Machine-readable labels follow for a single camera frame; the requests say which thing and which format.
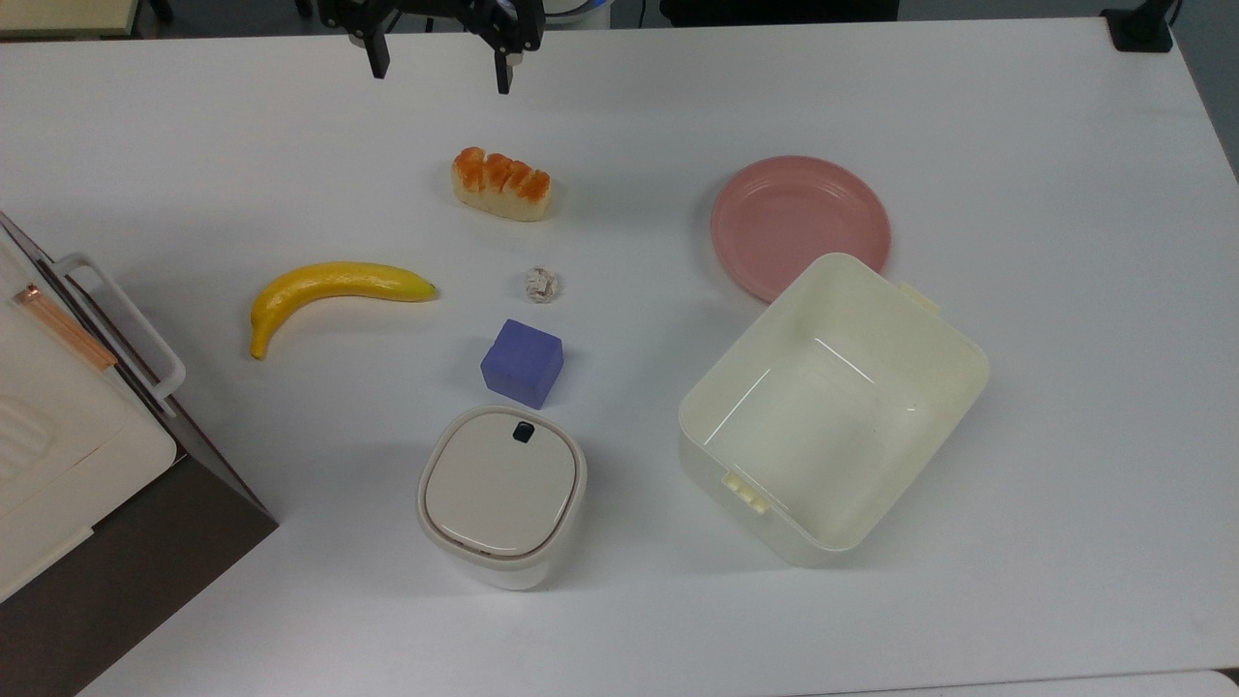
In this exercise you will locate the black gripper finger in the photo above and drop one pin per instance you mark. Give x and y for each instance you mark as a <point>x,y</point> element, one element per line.
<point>377,58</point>
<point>503,74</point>

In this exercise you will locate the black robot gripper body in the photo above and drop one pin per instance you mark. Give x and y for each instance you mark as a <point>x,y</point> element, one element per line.
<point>436,10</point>

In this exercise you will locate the white flip-lid trash can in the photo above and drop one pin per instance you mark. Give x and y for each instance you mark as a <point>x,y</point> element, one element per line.
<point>501,494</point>

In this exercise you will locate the orange-topped bread loaf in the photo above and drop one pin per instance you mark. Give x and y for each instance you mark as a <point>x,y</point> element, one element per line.
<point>501,184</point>

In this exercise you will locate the yellow banana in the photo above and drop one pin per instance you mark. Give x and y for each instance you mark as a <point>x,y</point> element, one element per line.
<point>319,287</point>

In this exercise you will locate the purple cube block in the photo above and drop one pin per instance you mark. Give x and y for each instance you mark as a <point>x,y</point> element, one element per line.
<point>523,362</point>

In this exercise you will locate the beige side table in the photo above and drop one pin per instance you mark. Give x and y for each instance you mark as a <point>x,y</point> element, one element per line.
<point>58,14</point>

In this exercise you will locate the pink round plate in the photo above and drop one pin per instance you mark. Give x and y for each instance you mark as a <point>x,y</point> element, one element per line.
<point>794,218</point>

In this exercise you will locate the cream plastic storage box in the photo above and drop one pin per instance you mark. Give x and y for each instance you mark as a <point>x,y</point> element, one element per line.
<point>832,416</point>

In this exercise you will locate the white appliance on cabinet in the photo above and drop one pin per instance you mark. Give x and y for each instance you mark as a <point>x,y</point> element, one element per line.
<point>58,455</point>

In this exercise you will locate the dark brown drawer cabinet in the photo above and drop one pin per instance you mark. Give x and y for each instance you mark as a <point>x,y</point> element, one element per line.
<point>135,571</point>

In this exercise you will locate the black clamp mount base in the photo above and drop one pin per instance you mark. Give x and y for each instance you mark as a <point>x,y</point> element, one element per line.
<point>1140,27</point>

